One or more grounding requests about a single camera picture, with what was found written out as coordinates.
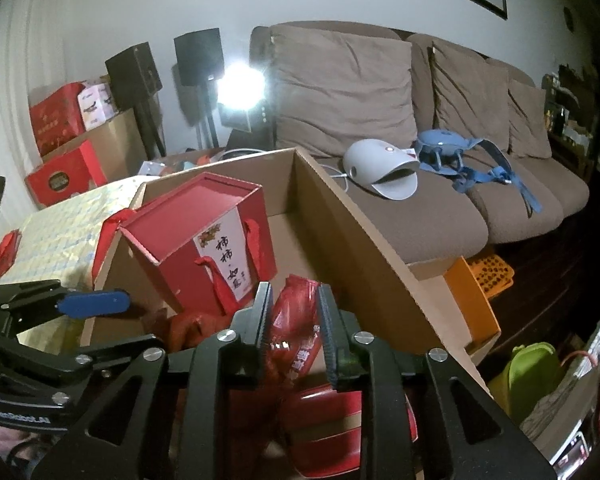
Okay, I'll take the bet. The black speaker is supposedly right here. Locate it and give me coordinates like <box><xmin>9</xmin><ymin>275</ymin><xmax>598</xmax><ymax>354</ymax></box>
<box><xmin>105</xmin><ymin>44</ymin><xmax>163</xmax><ymax>111</ymax></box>
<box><xmin>174</xmin><ymin>30</ymin><xmax>227</xmax><ymax>87</ymax></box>

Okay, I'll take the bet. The black speaker stand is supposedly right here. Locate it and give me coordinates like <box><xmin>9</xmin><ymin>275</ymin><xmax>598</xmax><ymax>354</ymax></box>
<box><xmin>207</xmin><ymin>82</ymin><xmax>218</xmax><ymax>148</ymax></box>
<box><xmin>137</xmin><ymin>102</ymin><xmax>167</xmax><ymax>158</ymax></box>

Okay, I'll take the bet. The orange plastic basket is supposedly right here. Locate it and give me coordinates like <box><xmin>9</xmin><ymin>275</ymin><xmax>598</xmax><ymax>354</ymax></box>
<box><xmin>467</xmin><ymin>254</ymin><xmax>515</xmax><ymax>301</ymax></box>

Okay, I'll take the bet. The red gift box white label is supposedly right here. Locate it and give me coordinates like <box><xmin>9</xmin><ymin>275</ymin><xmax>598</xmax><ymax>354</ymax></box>
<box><xmin>94</xmin><ymin>171</ymin><xmax>276</xmax><ymax>318</ymax></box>

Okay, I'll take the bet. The white cable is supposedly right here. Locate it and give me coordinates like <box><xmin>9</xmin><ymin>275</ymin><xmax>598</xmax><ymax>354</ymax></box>
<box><xmin>220</xmin><ymin>147</ymin><xmax>351</xmax><ymax>191</ymax></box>

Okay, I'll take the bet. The white printed box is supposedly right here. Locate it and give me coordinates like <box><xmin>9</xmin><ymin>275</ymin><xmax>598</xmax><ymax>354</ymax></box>
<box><xmin>77</xmin><ymin>82</ymin><xmax>118</xmax><ymax>131</ymax></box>

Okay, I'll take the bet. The newspaper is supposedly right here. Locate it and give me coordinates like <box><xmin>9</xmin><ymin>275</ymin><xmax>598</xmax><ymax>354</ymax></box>
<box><xmin>520</xmin><ymin>300</ymin><xmax>600</xmax><ymax>441</ymax></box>

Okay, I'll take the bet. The bright lamp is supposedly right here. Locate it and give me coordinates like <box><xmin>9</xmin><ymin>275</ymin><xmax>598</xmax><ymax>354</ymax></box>
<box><xmin>217</xmin><ymin>62</ymin><xmax>267</xmax><ymax>111</ymax></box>

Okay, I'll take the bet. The small cardboard box orange side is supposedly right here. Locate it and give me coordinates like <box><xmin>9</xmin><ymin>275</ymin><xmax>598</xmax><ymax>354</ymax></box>
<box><xmin>407</xmin><ymin>255</ymin><xmax>502</xmax><ymax>356</ymax></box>

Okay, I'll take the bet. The red tin gold print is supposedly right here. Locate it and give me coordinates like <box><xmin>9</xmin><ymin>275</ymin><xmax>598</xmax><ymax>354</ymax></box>
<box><xmin>280</xmin><ymin>382</ymin><xmax>421</xmax><ymax>478</ymax></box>

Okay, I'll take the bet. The red gift carton round label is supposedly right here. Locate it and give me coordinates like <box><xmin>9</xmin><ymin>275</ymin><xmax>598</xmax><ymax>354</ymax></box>
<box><xmin>25</xmin><ymin>140</ymin><xmax>108</xmax><ymax>210</ymax></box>

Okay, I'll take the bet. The open box of clutter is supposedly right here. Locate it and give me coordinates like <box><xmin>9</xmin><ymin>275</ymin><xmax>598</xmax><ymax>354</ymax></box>
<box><xmin>137</xmin><ymin>147</ymin><xmax>231</xmax><ymax>178</ymax></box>

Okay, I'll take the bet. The red foil packet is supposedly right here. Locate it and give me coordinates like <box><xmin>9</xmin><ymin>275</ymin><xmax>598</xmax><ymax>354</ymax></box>
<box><xmin>267</xmin><ymin>274</ymin><xmax>331</xmax><ymax>386</ymax></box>

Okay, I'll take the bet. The brown cardboard carton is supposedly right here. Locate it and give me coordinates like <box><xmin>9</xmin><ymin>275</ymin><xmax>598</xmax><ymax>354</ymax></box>
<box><xmin>55</xmin><ymin>107</ymin><xmax>151</xmax><ymax>178</ymax></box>

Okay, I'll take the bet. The small brown sofa cushion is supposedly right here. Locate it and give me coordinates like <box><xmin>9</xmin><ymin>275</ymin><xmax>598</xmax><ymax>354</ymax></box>
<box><xmin>507</xmin><ymin>80</ymin><xmax>553</xmax><ymax>160</ymax></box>

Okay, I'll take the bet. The dark cluttered shelf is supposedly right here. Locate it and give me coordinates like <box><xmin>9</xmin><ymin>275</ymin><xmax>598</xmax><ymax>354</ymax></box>
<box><xmin>542</xmin><ymin>62</ymin><xmax>600</xmax><ymax>176</ymax></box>

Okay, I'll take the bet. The white dome-shaped device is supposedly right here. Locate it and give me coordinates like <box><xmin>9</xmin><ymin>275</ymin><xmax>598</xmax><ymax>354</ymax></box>
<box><xmin>342</xmin><ymin>139</ymin><xmax>420</xmax><ymax>201</ymax></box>

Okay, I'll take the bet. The large cardboard box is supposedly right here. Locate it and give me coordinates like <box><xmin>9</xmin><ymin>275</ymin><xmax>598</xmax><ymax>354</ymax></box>
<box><xmin>80</xmin><ymin>146</ymin><xmax>491</xmax><ymax>480</ymax></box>

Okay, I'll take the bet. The red gift carton gold print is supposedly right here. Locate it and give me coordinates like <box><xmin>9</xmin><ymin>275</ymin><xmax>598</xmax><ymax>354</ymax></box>
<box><xmin>29</xmin><ymin>82</ymin><xmax>88</xmax><ymax>157</ymax></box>

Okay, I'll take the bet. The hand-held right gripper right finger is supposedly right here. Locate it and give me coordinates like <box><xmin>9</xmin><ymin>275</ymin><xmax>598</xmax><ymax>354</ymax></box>
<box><xmin>316</xmin><ymin>283</ymin><xmax>556</xmax><ymax>480</ymax></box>

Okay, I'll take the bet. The white curtain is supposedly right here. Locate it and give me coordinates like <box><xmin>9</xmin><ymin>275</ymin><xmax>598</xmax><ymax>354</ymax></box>
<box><xmin>0</xmin><ymin>0</ymin><xmax>106</xmax><ymax>181</ymax></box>

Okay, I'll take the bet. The black tower appliance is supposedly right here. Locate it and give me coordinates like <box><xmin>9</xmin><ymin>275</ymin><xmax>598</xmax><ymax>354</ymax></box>
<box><xmin>220</xmin><ymin>105</ymin><xmax>276</xmax><ymax>151</ymax></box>

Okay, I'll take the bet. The large brown sofa cushion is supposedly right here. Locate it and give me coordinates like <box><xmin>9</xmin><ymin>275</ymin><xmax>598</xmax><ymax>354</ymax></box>
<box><xmin>270</xmin><ymin>25</ymin><xmax>420</xmax><ymax>158</ymax></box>

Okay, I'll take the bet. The green plastic container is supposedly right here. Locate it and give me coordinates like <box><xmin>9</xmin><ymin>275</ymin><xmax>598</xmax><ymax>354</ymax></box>
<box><xmin>489</xmin><ymin>342</ymin><xmax>563</xmax><ymax>423</ymax></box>

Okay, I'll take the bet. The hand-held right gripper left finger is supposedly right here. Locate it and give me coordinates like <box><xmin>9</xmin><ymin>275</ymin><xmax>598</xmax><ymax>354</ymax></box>
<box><xmin>32</xmin><ymin>281</ymin><xmax>275</xmax><ymax>480</ymax></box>

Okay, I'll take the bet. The yellow plaid tablecloth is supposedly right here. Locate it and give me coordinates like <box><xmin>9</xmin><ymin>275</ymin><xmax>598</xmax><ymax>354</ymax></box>
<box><xmin>0</xmin><ymin>175</ymin><xmax>161</xmax><ymax>356</ymax></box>

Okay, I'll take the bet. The orange cord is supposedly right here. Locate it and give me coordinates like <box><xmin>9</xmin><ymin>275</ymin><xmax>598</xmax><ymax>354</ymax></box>
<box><xmin>560</xmin><ymin>350</ymin><xmax>598</xmax><ymax>368</ymax></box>

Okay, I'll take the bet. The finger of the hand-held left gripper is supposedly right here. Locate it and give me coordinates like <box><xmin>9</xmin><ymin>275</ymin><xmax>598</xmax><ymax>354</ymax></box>
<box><xmin>0</xmin><ymin>280</ymin><xmax>131</xmax><ymax>333</ymax></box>
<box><xmin>0</xmin><ymin>332</ymin><xmax>170</xmax><ymax>378</ymax></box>

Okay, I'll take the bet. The blue massager with straps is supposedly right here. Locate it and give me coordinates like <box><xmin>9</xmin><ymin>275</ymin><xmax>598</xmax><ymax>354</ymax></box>
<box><xmin>412</xmin><ymin>129</ymin><xmax>543</xmax><ymax>218</ymax></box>

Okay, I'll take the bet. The medium brown sofa cushion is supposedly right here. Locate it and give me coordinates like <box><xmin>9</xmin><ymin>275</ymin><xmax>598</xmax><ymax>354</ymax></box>
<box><xmin>430</xmin><ymin>42</ymin><xmax>511</xmax><ymax>153</ymax></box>

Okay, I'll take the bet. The brown sofa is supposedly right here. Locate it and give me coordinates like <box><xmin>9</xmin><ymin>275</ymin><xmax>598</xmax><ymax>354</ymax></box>
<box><xmin>250</xmin><ymin>21</ymin><xmax>591</xmax><ymax>261</ymax></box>

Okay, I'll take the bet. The red plastic string ball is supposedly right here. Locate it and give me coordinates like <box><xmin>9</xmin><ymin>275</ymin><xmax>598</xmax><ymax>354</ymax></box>
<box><xmin>152</xmin><ymin>305</ymin><xmax>231</xmax><ymax>356</ymax></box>

